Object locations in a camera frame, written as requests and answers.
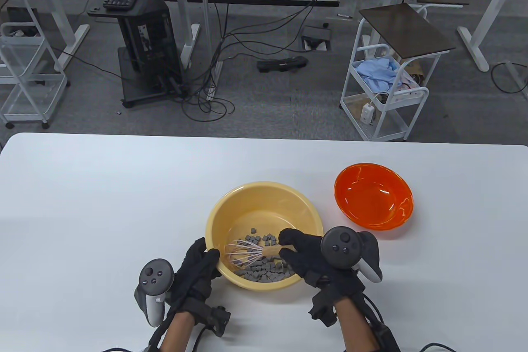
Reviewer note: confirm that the white power adapter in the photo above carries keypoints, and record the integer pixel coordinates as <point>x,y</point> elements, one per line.
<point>367,114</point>

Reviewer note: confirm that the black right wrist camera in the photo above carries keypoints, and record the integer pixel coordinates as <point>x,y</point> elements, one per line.
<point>324,306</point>

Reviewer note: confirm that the floor socket box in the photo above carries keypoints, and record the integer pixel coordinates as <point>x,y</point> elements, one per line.
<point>315,34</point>

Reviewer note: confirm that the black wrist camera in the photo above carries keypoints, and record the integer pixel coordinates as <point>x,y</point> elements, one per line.
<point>216,321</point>
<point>324,306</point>

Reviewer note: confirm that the person's left hand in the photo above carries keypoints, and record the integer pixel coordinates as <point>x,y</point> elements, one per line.
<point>194,273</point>

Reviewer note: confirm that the pile of grey toy blocks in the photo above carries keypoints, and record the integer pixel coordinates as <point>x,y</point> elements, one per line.
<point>264,275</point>

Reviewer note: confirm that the grey left hand controller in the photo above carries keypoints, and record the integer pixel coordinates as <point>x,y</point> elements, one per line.
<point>154,282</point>

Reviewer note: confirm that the black forearm sensor box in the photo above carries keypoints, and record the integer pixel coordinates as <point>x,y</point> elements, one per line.
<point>387,339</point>

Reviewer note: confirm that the blue cloth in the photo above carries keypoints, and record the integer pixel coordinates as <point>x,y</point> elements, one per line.
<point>375,73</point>

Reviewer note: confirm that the yellow plastic basin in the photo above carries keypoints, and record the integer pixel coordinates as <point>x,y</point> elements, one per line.
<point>247,207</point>

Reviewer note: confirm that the grey hand controller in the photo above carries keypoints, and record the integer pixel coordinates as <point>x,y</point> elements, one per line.
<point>154,282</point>
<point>342,246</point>

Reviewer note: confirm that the white cart with brown top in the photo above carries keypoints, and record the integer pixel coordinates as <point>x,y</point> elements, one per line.
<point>406,30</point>

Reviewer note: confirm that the grey right hand controller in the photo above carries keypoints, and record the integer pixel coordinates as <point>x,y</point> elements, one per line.
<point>342,246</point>

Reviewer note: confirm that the person's left forearm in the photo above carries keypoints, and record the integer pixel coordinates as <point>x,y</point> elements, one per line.
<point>177,333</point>

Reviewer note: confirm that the black power strip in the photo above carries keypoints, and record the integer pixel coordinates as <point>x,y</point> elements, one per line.
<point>282,64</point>

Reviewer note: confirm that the person's right hand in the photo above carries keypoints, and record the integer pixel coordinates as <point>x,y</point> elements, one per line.
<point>307,253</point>

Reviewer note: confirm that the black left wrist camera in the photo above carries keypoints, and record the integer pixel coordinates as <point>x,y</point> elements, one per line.
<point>216,321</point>

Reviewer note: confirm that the orange plastic bowl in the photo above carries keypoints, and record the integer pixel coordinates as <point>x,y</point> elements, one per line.
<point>371,195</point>

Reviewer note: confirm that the black computer cart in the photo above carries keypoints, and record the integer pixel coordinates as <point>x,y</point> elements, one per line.
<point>152,34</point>

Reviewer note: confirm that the person's right forearm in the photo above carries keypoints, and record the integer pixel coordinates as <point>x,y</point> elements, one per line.
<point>354,327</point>

